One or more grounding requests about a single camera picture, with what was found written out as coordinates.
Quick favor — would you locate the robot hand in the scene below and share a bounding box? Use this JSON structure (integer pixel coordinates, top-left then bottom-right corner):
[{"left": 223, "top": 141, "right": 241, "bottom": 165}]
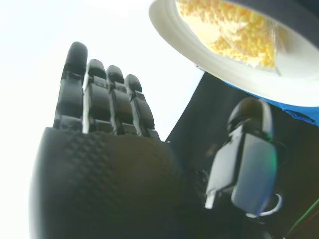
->
[{"left": 28, "top": 41, "right": 285, "bottom": 239}]

